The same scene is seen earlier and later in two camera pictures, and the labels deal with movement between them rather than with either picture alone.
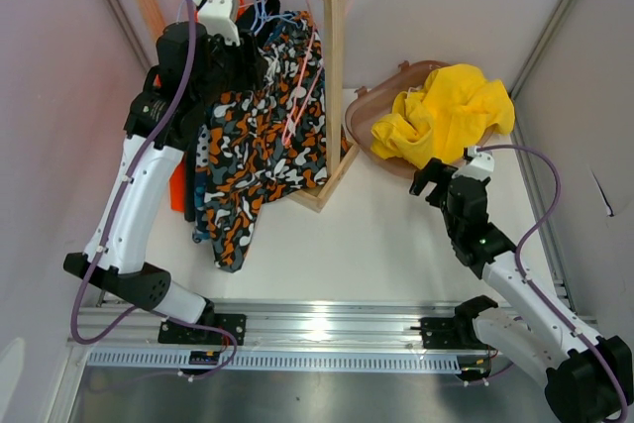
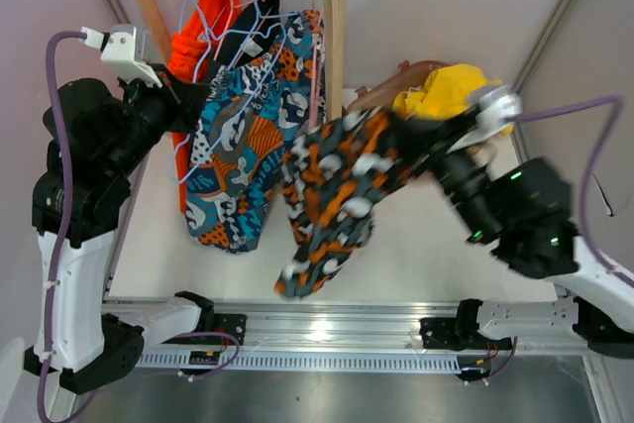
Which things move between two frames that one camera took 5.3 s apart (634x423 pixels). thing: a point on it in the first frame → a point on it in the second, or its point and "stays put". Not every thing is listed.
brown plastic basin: (370, 106) stays put
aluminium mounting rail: (386, 323) stays put
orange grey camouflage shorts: (275, 134) → (335, 168)
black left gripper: (251, 71) → (173, 93)
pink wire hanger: (313, 30) → (313, 50)
